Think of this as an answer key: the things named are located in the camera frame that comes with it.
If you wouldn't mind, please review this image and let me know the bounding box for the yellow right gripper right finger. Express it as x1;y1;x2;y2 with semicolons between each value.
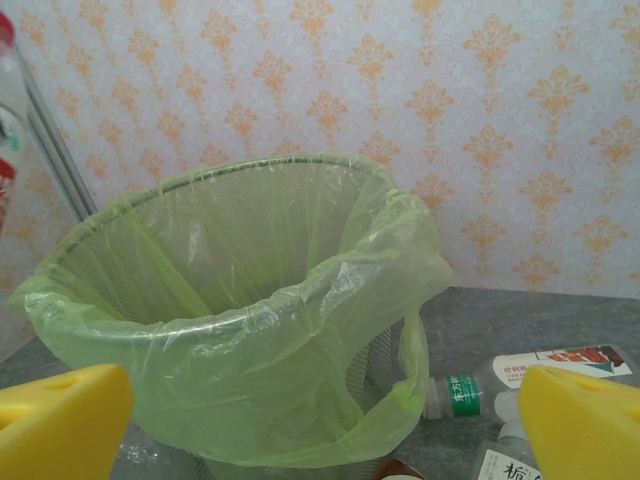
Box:
518;364;640;480

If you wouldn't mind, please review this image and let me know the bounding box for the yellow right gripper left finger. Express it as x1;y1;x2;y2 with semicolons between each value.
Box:
0;363;135;480

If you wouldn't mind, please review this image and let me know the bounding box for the clear bottle with picture label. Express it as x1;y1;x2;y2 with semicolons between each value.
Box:
491;343;627;390

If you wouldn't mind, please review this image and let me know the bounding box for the clear bottle with red cap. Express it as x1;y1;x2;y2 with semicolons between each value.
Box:
0;10;27;236

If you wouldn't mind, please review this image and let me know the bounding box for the green plastic bin liner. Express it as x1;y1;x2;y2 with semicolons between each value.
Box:
8;153;456;471

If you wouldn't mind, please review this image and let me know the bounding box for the clear plastic bottle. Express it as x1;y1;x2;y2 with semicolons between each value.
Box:
493;388;524;425

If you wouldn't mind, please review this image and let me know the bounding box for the clear bottle with black lettering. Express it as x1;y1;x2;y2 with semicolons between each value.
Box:
471;419;547;480

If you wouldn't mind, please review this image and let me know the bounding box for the clear bottle with green label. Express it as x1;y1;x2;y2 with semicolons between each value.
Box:
422;364;501;420

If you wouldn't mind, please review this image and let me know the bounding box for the brown round object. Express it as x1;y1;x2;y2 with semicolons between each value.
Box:
374;460;422;480

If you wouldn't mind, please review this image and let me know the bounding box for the black wire mesh bin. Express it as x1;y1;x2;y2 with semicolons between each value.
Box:
47;154;404;480

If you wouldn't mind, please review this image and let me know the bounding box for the aluminium frame post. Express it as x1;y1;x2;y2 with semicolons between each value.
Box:
13;42;100;224

